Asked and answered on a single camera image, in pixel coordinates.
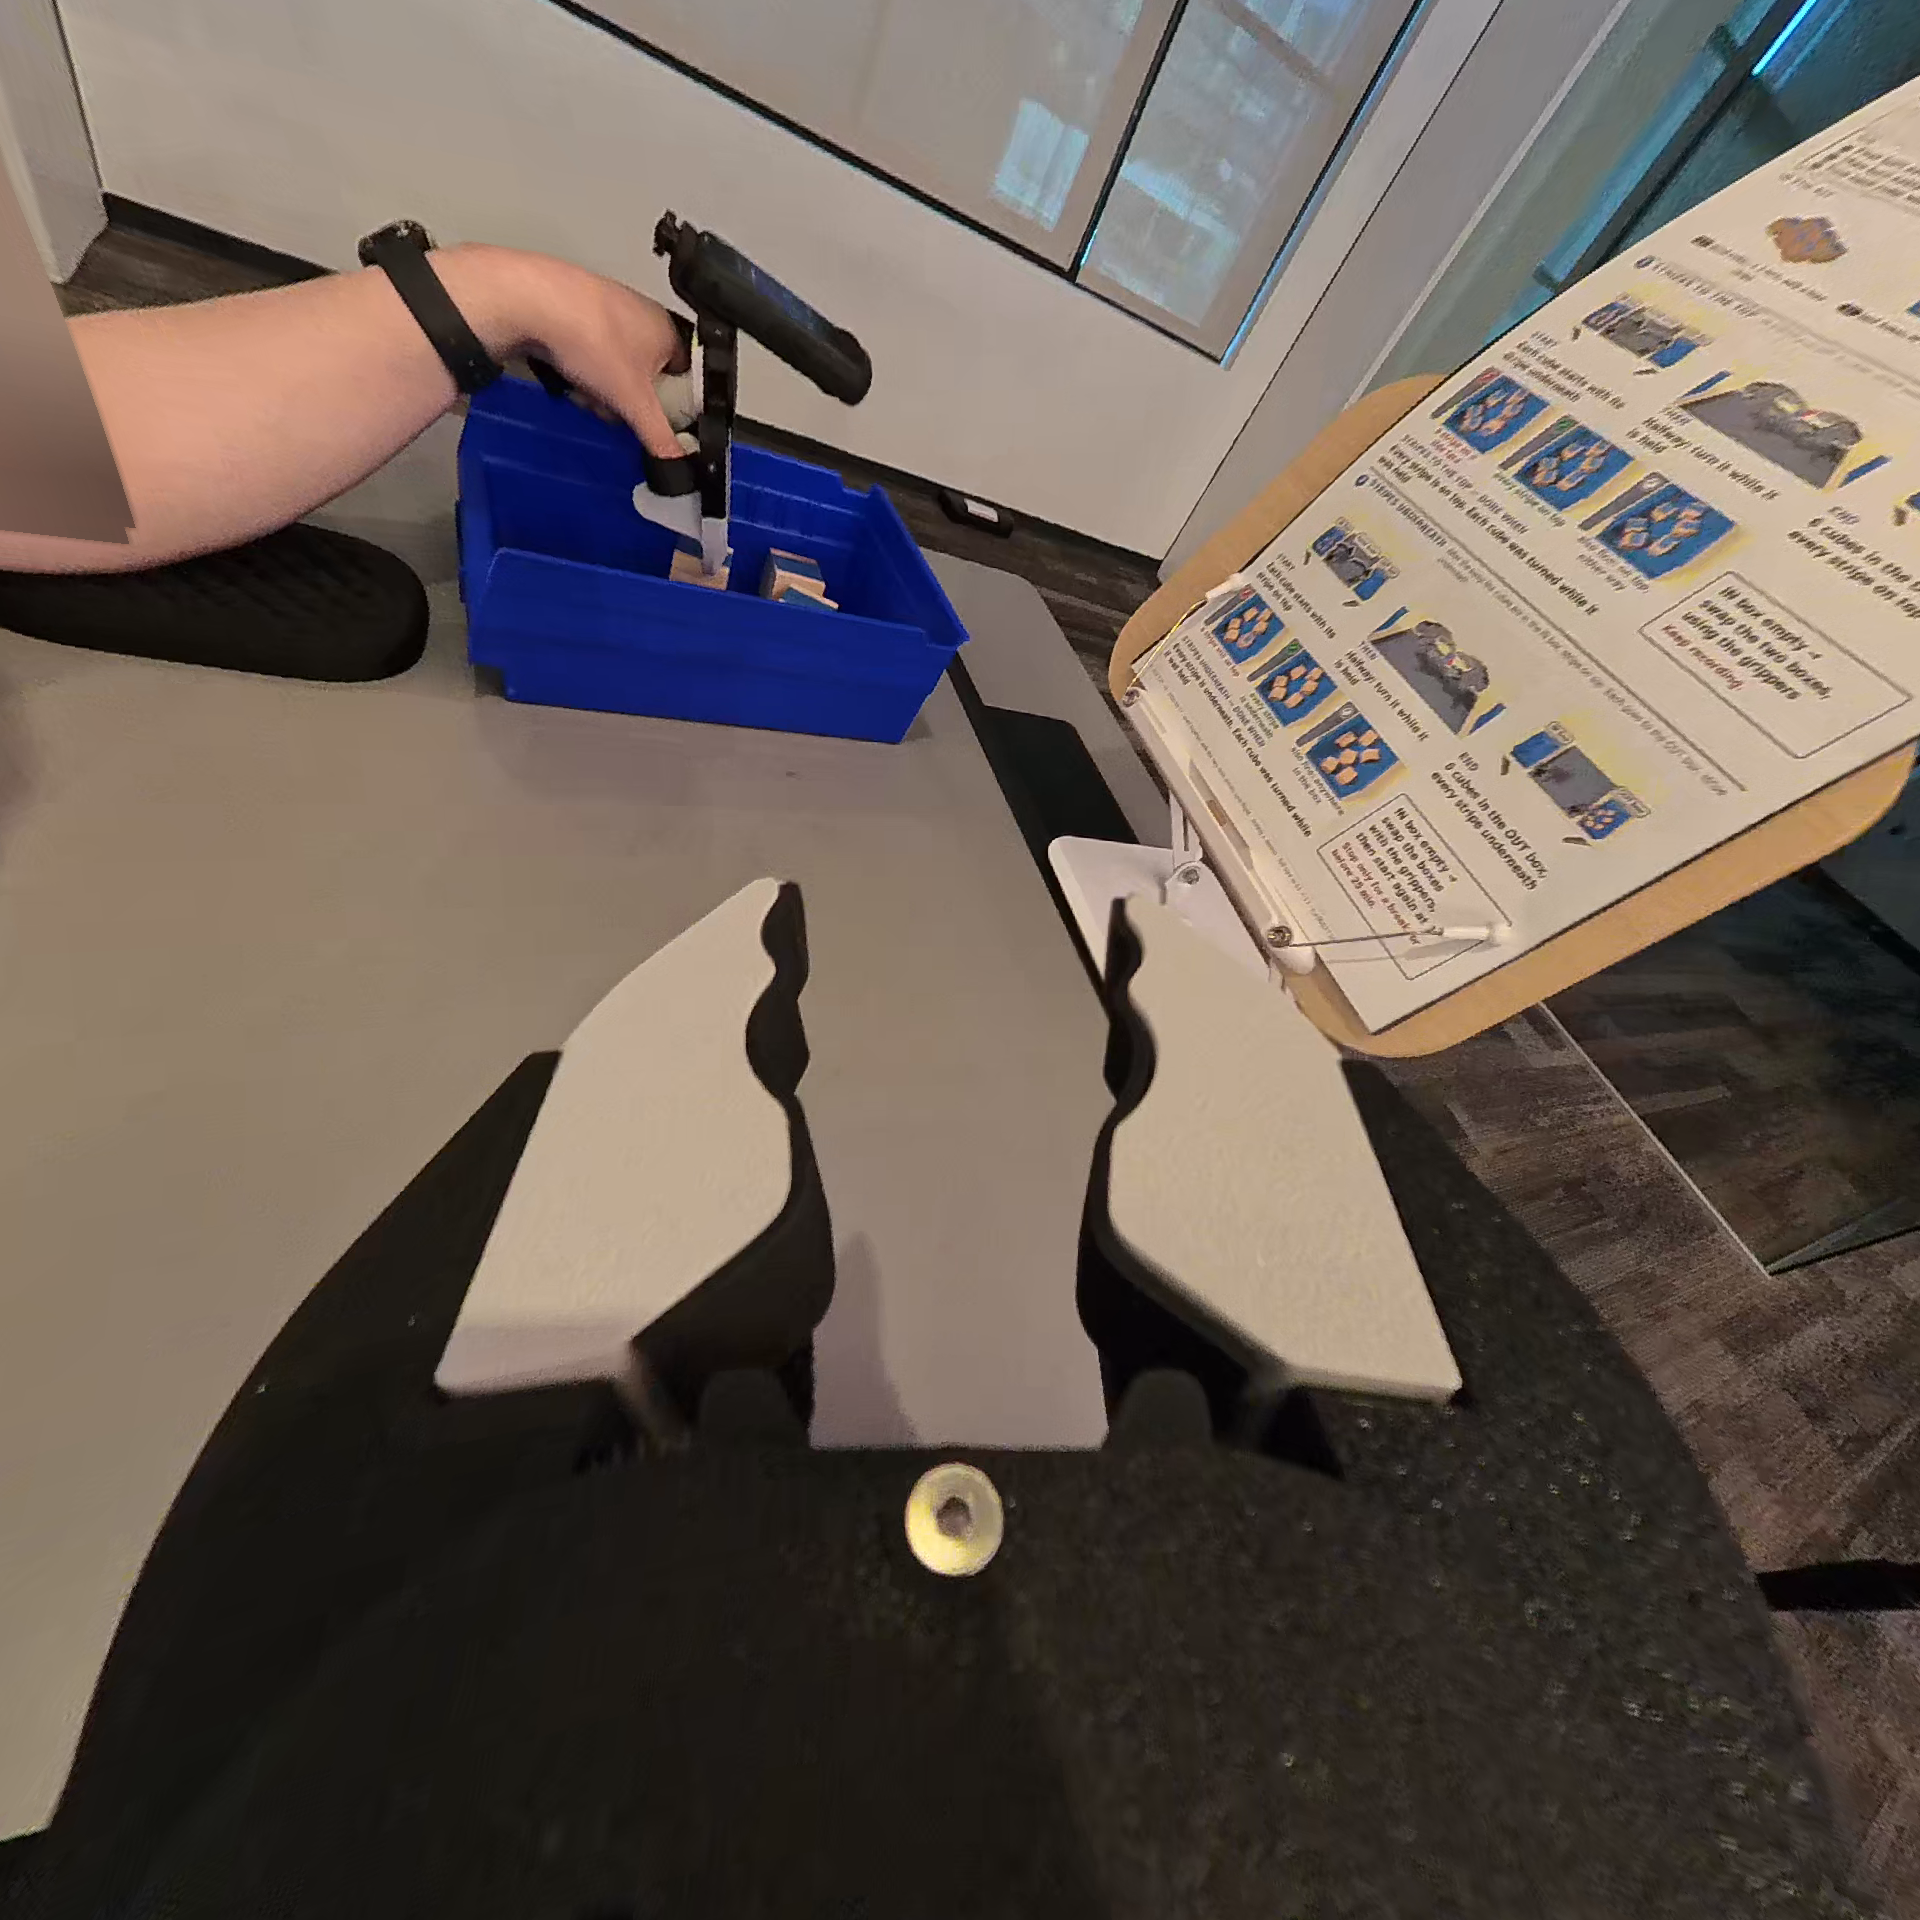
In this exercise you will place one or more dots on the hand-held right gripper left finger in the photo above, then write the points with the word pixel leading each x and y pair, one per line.
pixel 629 1170

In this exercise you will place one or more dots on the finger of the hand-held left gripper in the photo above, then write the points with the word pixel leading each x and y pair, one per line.
pixel 713 542
pixel 669 510

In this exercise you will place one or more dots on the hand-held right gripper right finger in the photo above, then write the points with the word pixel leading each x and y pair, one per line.
pixel 1260 1184

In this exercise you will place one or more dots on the blue plastic bin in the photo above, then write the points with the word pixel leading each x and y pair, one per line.
pixel 705 662

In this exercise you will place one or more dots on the person's left forearm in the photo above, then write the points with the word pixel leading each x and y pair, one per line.
pixel 254 422

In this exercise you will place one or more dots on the person's left hand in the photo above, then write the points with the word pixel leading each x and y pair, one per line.
pixel 570 322

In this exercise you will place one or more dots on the black floor outlet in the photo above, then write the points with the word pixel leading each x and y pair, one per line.
pixel 975 514

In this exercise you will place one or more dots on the window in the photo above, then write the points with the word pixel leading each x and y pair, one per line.
pixel 901 90

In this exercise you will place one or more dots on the black wristband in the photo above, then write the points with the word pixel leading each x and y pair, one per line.
pixel 450 339

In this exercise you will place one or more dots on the wooden display board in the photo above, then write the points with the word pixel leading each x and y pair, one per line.
pixel 1501 1003

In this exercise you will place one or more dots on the white page holder clip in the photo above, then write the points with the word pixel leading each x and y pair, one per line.
pixel 1477 932

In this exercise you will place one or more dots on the white board stand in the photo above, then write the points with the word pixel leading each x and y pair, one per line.
pixel 1096 878

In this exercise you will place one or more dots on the black padded armrest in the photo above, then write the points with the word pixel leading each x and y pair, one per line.
pixel 224 609

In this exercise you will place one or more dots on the printed instruction sheet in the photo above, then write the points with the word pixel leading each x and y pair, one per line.
pixel 1652 599

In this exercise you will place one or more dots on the glass partition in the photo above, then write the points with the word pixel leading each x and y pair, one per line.
pixel 1652 136

